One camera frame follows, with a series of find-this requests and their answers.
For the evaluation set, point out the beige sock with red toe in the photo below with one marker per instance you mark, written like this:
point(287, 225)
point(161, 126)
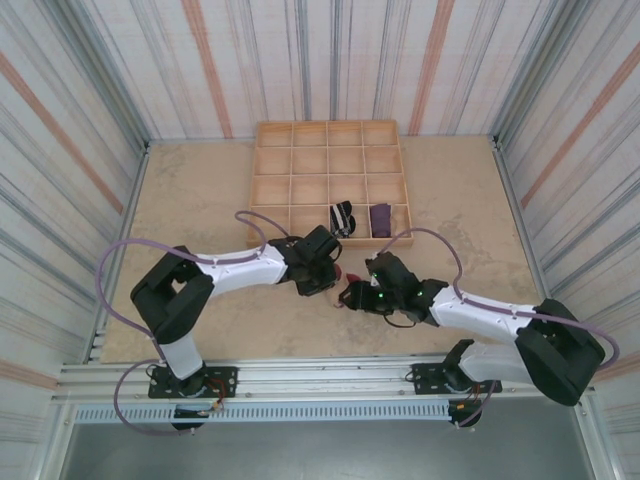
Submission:
point(354, 276)

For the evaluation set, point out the black white striped sock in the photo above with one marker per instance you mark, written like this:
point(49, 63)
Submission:
point(342, 220)

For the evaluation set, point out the purple sock with orange stripe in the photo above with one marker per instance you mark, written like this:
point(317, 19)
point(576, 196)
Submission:
point(381, 220)

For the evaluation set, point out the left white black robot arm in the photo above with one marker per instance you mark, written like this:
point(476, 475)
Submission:
point(245, 270)

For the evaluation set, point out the wooden compartment tray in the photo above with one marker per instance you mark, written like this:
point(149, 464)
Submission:
point(327, 185)

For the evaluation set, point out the aluminium mounting rail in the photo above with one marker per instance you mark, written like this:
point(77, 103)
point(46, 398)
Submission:
point(320, 370)

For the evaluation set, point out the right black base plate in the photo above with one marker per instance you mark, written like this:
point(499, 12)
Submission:
point(427, 372)

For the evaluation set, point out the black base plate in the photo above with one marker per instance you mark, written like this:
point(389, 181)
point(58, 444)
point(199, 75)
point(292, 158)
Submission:
point(427, 372)
point(222, 375)

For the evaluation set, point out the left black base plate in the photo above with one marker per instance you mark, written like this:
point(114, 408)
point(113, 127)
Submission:
point(222, 375)

